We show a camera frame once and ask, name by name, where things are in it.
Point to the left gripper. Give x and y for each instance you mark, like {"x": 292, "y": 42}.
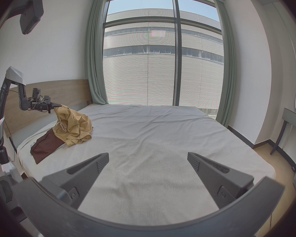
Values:
{"x": 38, "y": 105}

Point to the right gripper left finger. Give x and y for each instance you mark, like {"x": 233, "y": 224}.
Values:
{"x": 71, "y": 181}

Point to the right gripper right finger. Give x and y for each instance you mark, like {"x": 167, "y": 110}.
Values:
{"x": 222, "y": 181}

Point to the tan shorts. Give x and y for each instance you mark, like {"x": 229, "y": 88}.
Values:
{"x": 74, "y": 125}

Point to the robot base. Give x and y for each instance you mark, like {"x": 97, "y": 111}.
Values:
{"x": 8, "y": 168}

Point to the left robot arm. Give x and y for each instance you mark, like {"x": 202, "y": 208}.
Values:
{"x": 14, "y": 74}

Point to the bed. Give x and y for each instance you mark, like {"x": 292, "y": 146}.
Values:
{"x": 150, "y": 137}

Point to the white garment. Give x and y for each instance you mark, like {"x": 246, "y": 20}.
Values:
{"x": 63, "y": 146}

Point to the brown garment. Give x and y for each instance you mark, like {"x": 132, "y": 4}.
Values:
{"x": 45, "y": 147}

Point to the grey small table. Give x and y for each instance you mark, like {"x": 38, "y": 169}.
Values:
{"x": 292, "y": 116}

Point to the window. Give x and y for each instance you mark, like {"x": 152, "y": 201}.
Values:
{"x": 177, "y": 58}

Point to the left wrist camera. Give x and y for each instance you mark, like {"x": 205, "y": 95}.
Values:
{"x": 36, "y": 94}

